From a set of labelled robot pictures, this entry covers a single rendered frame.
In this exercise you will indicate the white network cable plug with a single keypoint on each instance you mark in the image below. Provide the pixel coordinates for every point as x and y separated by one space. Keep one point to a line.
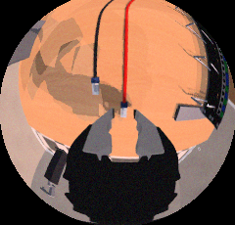
123 111

